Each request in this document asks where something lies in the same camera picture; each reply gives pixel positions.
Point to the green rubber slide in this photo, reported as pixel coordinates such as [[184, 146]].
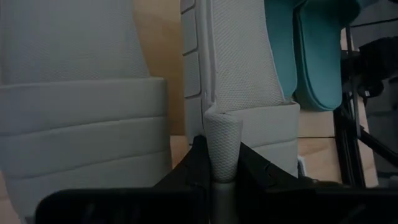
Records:
[[280, 46], [320, 62]]

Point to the black aluminium table frame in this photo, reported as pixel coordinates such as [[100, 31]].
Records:
[[348, 155]]

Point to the grey rubber slide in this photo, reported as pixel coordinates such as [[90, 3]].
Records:
[[248, 62], [77, 109]]

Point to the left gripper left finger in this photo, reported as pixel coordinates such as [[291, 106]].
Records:
[[124, 205]]

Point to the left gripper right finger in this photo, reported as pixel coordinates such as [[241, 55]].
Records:
[[311, 202]]

